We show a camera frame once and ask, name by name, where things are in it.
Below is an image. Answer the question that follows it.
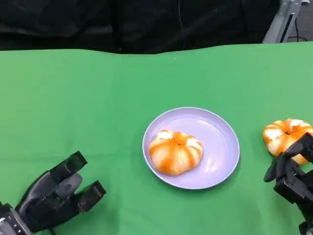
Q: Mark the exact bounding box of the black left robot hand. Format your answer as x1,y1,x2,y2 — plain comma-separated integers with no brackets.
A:
15,150,107,233

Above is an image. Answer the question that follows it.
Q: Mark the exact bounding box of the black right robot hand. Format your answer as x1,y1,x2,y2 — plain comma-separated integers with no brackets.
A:
263,132,313,221

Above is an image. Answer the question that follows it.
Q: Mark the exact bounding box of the orange white toy bread roll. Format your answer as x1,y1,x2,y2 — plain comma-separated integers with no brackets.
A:
149,129,204,176
262,118,313,165

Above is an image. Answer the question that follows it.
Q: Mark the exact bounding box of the lilac plate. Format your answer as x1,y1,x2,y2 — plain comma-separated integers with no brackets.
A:
142,106,241,190

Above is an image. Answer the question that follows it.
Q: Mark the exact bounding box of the green table cloth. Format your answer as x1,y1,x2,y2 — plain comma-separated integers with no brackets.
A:
0,41,313,235

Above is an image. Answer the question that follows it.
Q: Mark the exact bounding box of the black backdrop curtain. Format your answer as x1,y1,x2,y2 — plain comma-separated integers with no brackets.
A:
0,0,282,55

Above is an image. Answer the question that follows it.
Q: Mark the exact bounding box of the black looped cable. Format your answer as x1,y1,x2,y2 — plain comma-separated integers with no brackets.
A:
288,14,309,43

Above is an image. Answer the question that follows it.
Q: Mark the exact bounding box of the grey metal frame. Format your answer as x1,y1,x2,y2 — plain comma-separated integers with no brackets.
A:
263,0,304,44

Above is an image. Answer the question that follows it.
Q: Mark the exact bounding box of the thin black hanging cable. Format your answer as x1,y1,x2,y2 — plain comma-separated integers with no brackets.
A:
178,0,188,48

